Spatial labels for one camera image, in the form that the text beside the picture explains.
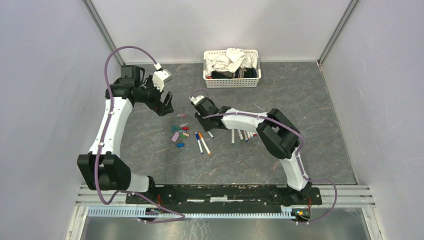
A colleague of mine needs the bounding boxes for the pink highlighter cap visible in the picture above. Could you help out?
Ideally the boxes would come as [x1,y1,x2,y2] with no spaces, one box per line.
[171,132,180,142]

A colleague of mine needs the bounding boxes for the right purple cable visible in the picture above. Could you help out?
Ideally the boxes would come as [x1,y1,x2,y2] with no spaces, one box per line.
[190,88,339,225]

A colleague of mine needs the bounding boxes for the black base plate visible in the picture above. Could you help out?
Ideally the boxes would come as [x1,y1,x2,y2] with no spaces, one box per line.
[144,184,323,214]

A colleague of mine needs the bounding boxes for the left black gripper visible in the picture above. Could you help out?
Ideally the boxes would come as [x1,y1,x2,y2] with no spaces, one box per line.
[135,75,174,116]

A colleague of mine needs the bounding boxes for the white plastic basket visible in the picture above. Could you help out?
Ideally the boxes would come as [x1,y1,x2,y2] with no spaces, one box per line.
[203,57,262,89]

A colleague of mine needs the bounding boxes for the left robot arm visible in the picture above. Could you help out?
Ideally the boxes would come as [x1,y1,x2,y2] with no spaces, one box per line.
[77,64,174,204]

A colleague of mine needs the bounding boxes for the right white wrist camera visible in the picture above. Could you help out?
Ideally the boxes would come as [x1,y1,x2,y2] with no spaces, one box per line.
[189,95,205,106]

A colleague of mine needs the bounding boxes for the black printed cloth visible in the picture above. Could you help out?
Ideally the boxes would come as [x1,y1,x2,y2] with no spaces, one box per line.
[210,68,258,79]

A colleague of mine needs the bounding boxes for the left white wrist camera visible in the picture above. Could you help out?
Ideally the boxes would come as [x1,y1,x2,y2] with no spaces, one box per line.
[152,69,172,92]

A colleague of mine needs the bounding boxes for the white cable duct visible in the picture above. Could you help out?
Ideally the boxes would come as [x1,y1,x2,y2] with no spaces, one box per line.
[87,206,295,220]

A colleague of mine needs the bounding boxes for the purple cable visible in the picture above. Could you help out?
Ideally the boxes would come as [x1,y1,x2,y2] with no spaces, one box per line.
[94,45,186,224]
[190,88,339,225]

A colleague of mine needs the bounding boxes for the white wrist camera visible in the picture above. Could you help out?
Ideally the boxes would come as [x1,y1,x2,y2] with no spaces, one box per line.
[152,69,172,92]
[189,95,205,106]

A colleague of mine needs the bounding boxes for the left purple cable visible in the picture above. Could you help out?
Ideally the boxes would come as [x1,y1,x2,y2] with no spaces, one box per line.
[94,45,186,224]

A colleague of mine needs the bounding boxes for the white crumpled cloth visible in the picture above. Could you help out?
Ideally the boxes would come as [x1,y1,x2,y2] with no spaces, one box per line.
[203,47,259,76]

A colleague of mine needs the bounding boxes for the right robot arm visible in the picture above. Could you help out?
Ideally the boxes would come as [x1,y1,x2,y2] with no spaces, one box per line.
[189,95,312,204]

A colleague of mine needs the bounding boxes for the orange tip white marker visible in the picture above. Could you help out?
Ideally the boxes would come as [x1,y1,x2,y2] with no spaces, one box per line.
[198,132,212,156]

